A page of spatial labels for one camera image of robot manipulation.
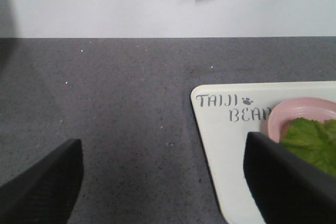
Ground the white bear serving tray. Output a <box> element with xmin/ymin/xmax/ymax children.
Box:
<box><xmin>191</xmin><ymin>81</ymin><xmax>335</xmax><ymax>223</ymax></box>

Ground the pink round plate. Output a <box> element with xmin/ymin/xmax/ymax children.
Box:
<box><xmin>267</xmin><ymin>97</ymin><xmax>335</xmax><ymax>143</ymax></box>

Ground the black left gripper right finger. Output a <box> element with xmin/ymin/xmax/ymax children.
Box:
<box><xmin>243</xmin><ymin>132</ymin><xmax>335</xmax><ymax>223</ymax></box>

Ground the green lettuce leaf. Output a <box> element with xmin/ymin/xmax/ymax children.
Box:
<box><xmin>280</xmin><ymin>118</ymin><xmax>335</xmax><ymax>177</ymax></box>

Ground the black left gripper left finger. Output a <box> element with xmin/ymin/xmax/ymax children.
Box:
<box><xmin>1</xmin><ymin>139</ymin><xmax>84</xmax><ymax>223</ymax></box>

